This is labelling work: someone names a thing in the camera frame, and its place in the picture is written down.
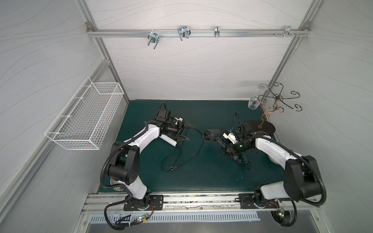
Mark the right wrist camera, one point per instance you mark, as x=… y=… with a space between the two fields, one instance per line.
x=230 y=136

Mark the white hair dryer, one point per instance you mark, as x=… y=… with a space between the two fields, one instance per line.
x=168 y=140

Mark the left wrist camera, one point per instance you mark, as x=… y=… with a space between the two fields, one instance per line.
x=177 y=120

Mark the green hair dryer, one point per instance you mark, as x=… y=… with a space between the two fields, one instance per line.
x=242 y=159

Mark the white slotted cable duct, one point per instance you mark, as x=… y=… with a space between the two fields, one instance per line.
x=181 y=217

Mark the right metal hook bracket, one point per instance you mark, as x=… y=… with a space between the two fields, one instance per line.
x=287 y=33

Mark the horizontal aluminium rail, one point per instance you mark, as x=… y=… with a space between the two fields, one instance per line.
x=172 y=33

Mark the green table mat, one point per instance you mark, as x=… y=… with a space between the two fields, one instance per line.
x=200 y=165

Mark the black hair dryer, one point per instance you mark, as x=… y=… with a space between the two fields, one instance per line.
x=215 y=135

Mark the copper wire glass rack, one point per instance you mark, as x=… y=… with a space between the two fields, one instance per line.
x=276 y=107

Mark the metal hook clamp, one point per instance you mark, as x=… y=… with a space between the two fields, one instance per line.
x=153 y=38

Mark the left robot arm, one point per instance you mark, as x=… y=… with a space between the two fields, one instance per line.
x=121 y=168

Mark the white wire basket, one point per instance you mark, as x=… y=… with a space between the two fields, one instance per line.
x=85 y=120

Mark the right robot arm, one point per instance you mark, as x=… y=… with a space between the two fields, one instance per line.
x=302 y=180

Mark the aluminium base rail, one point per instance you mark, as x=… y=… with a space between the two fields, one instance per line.
x=183 y=202

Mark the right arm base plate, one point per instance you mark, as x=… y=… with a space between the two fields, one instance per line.
x=247 y=201

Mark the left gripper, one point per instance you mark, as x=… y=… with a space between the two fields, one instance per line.
x=181 y=129

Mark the clear wine glass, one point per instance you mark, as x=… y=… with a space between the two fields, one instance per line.
x=254 y=102

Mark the small metal hook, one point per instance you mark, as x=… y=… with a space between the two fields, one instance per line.
x=216 y=31

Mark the metal double hook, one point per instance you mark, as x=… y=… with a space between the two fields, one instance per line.
x=184 y=32

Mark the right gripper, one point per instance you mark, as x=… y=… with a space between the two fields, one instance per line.
x=223 y=142

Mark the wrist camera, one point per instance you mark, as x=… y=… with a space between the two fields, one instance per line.
x=177 y=120
x=230 y=136

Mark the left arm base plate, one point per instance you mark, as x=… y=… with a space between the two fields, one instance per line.
x=148 y=203

